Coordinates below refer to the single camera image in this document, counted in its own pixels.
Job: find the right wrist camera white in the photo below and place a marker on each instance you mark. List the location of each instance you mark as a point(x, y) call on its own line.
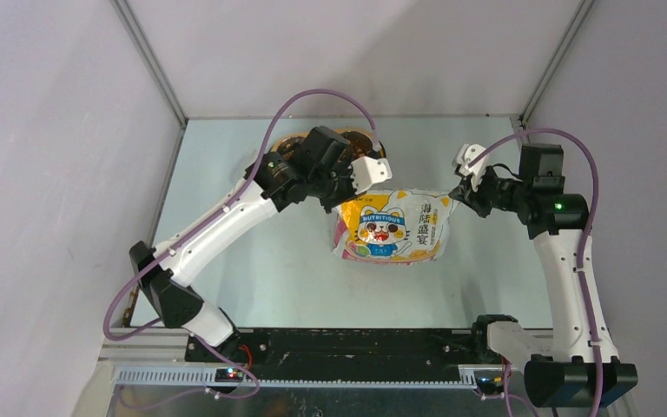
point(470, 164)

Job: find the grey slotted cable duct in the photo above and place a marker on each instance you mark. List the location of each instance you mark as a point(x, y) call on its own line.
point(221, 377)

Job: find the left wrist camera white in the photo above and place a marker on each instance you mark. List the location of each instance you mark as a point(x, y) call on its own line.
point(368, 171)

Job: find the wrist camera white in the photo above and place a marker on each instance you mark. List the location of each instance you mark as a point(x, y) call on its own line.
point(470, 164)
point(368, 171)

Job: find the yellow double pet bowl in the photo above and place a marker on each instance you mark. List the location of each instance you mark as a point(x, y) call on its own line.
point(360, 142)

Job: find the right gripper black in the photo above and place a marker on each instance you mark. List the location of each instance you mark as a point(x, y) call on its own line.
point(465, 192)

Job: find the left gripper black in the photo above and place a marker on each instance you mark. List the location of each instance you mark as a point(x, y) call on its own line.
point(348, 190)

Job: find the colourful pet food bag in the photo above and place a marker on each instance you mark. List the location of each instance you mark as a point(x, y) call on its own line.
point(393, 226)

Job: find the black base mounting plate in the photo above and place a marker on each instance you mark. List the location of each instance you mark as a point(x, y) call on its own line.
point(408, 353)

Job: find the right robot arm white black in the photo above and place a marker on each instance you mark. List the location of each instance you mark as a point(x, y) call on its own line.
point(580, 365)

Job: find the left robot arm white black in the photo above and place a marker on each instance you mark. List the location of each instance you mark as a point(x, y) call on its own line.
point(319, 165)

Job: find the clear plastic scoop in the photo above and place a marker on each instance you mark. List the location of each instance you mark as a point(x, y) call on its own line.
point(247, 160)

